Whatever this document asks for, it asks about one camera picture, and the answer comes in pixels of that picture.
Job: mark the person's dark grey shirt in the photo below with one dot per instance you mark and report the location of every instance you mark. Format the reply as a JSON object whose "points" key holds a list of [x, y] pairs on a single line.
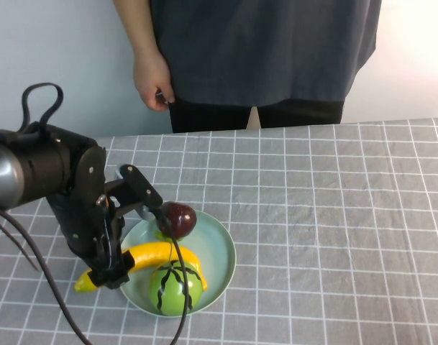
{"points": [[262, 46]]}

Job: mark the person's right hand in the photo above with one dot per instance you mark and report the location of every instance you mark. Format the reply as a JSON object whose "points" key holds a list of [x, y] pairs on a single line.
{"points": [[152, 81]]}

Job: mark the small green toy fruit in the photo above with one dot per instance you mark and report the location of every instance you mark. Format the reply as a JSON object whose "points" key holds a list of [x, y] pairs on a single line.
{"points": [[161, 236]]}

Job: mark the person's right forearm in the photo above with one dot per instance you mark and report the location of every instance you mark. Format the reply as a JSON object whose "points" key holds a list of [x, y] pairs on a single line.
{"points": [[134, 25]]}

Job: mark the green striped toy watermelon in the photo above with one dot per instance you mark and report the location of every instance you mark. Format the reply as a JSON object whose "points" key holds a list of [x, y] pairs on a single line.
{"points": [[170, 294]]}

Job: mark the light green round plate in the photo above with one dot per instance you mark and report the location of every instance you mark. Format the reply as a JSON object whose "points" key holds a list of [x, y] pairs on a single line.
{"points": [[218, 258]]}

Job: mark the grey white-checked tablecloth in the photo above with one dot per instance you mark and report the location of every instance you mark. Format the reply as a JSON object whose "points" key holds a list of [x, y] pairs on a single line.
{"points": [[312, 223]]}

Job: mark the yellow toy banana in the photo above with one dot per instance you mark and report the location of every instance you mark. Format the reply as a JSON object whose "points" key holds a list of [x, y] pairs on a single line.
{"points": [[150, 253]]}

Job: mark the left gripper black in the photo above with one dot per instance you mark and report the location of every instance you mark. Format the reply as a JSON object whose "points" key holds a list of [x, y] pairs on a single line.
{"points": [[85, 230]]}

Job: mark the person's black trousers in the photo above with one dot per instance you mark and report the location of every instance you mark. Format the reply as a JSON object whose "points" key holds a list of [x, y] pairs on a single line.
{"points": [[211, 116]]}

